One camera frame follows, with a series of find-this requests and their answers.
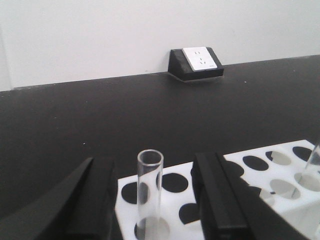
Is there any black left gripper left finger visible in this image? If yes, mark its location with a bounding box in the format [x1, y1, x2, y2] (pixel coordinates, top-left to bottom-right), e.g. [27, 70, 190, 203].
[0, 157, 115, 240]

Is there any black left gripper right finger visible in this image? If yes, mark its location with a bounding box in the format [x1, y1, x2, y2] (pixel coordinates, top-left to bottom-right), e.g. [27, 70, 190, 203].
[190, 151, 320, 240]

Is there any short clear glass tube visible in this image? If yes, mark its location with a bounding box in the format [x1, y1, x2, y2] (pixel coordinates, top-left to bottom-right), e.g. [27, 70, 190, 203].
[136, 149, 164, 240]

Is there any tall clear glass tube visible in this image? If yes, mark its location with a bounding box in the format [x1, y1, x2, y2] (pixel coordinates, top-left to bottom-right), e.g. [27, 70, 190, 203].
[292, 138, 320, 192]

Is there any white test tube rack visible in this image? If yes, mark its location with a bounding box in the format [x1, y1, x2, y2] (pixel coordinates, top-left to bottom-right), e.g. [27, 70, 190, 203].
[115, 140, 320, 240]

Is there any black base white power socket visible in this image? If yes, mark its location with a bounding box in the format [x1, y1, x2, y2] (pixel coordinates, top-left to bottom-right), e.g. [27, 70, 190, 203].
[168, 46, 224, 83]

